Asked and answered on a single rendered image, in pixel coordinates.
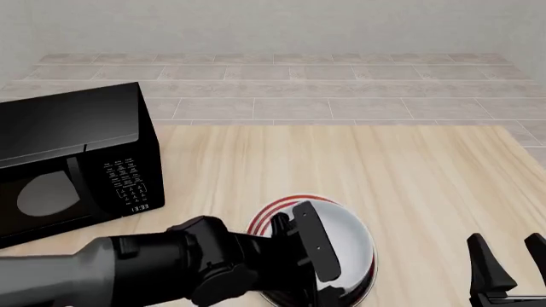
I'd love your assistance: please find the black microwave oven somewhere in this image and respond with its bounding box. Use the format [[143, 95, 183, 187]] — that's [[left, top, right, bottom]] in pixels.
[[0, 81, 166, 250]]

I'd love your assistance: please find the white plate with red rings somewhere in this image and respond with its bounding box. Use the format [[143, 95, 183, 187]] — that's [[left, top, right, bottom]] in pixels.
[[246, 192, 380, 307]]

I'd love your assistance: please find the glossy white bowl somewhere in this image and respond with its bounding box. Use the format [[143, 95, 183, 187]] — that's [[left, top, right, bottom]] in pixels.
[[272, 200, 379, 305]]

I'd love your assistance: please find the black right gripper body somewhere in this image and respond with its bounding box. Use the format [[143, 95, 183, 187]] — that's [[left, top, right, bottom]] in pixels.
[[468, 287, 546, 307]]

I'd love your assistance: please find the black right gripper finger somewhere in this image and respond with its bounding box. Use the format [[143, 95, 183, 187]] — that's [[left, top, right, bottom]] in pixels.
[[524, 232, 546, 280], [466, 233, 518, 294]]

